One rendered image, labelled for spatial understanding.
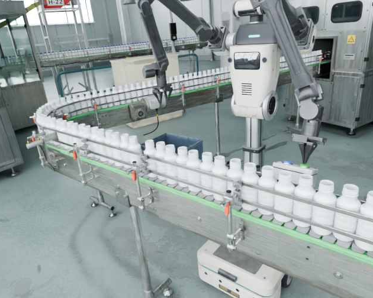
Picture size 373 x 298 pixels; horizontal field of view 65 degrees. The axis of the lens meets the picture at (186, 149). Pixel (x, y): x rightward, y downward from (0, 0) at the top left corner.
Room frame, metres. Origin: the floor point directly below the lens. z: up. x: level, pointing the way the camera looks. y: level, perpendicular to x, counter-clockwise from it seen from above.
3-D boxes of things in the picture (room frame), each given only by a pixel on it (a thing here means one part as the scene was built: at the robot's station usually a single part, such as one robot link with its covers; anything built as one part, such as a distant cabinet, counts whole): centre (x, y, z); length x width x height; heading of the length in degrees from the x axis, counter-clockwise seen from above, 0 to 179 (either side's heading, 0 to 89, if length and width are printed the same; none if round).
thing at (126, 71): (5.59, 0.63, 0.59); 1.10 x 0.62 x 1.18; 121
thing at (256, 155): (1.56, -0.39, 0.74); 0.11 x 0.11 x 0.40; 49
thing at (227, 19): (7.34, -1.47, 0.96); 0.82 x 0.50 x 1.91; 121
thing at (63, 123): (1.63, 0.69, 1.08); 0.06 x 0.06 x 0.17
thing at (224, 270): (1.55, -0.39, 0.24); 0.68 x 0.53 x 0.41; 139
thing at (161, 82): (1.69, 0.11, 1.33); 0.10 x 0.07 x 0.07; 138
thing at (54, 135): (1.65, 0.84, 0.96); 0.23 x 0.10 x 0.27; 139
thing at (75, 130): (1.55, 0.60, 1.08); 0.06 x 0.06 x 0.17
